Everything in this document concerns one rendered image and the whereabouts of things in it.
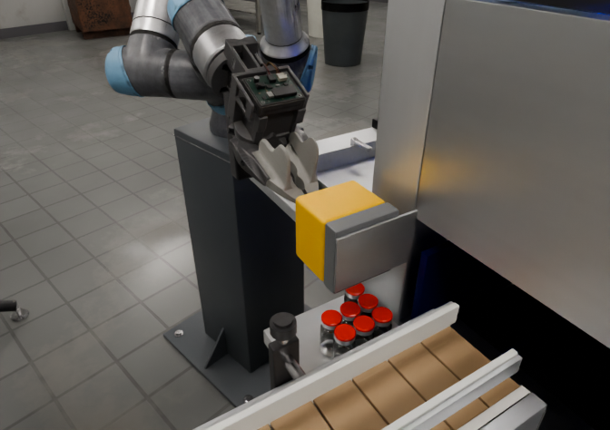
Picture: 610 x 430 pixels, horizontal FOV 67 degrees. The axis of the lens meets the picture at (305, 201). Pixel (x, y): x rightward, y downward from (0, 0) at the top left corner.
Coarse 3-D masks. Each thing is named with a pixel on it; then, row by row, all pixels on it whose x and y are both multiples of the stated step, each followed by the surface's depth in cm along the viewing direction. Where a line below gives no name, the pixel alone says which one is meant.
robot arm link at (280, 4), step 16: (272, 0) 94; (288, 0) 95; (272, 16) 97; (288, 16) 97; (272, 32) 100; (288, 32) 100; (304, 32) 108; (272, 48) 104; (288, 48) 103; (304, 48) 105; (288, 64) 105; (304, 64) 107; (304, 80) 108
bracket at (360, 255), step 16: (384, 224) 42; (400, 224) 43; (336, 240) 39; (352, 240) 40; (368, 240) 41; (384, 240) 43; (400, 240) 44; (336, 256) 40; (352, 256) 41; (368, 256) 42; (384, 256) 44; (400, 256) 45; (336, 272) 41; (352, 272) 42; (368, 272) 44; (336, 288) 42
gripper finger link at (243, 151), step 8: (232, 144) 53; (240, 144) 52; (248, 144) 53; (240, 152) 52; (248, 152) 52; (240, 160) 52; (248, 160) 52; (256, 160) 51; (248, 168) 51; (256, 168) 51; (256, 176) 51; (264, 176) 51; (264, 184) 51
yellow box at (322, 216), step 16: (320, 192) 45; (336, 192) 45; (352, 192) 45; (368, 192) 45; (304, 208) 43; (320, 208) 42; (336, 208) 42; (352, 208) 42; (368, 208) 43; (384, 208) 42; (304, 224) 44; (320, 224) 41; (336, 224) 40; (352, 224) 40; (368, 224) 41; (304, 240) 45; (320, 240) 42; (304, 256) 46; (320, 256) 43; (320, 272) 44; (384, 272) 46
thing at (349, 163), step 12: (372, 144) 85; (324, 156) 80; (336, 156) 82; (348, 156) 83; (360, 156) 85; (372, 156) 86; (324, 168) 81; (336, 168) 82; (348, 168) 82; (360, 168) 82; (372, 168) 82; (324, 180) 79; (336, 180) 79; (348, 180) 79; (360, 180) 79; (372, 180) 79
